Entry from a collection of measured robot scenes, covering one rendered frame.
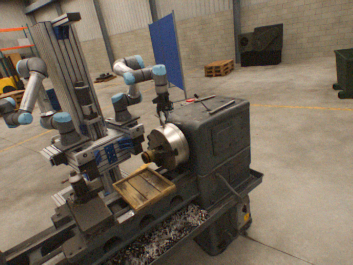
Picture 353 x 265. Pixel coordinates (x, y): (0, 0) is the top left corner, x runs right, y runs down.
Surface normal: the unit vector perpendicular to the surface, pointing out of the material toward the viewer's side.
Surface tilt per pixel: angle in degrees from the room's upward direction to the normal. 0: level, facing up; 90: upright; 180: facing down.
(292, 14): 90
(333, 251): 0
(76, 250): 0
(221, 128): 90
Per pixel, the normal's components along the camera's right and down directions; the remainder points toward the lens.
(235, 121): 0.60, 0.23
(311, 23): -0.58, 0.41
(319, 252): -0.16, -0.90
